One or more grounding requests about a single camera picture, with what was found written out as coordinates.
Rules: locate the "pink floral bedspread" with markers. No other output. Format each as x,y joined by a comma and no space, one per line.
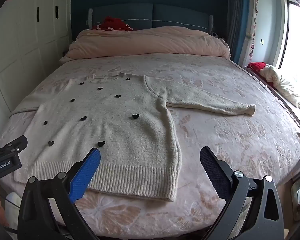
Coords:
265,143

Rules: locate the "white wardrobe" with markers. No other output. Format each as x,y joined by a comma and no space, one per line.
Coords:
34,35

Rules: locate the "teal padded headboard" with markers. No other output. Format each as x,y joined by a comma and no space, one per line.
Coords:
148,15

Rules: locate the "blue curtain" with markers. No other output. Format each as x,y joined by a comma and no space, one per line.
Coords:
237,18

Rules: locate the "red cloth on sill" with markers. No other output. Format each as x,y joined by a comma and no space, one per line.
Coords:
255,67

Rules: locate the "pink folded duvet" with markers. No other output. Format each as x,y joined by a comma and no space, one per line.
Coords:
166,40

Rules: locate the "white cloth on sill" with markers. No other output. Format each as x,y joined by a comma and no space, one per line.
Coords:
284,85

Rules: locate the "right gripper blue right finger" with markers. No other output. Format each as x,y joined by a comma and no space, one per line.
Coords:
264,219

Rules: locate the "cream knit heart sweater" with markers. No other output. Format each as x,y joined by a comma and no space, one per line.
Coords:
127,118

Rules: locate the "red pillow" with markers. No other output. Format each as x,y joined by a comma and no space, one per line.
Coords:
112,24

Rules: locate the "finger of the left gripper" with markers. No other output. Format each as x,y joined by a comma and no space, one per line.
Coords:
15,146

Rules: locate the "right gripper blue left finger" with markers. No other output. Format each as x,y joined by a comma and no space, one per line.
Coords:
36,219

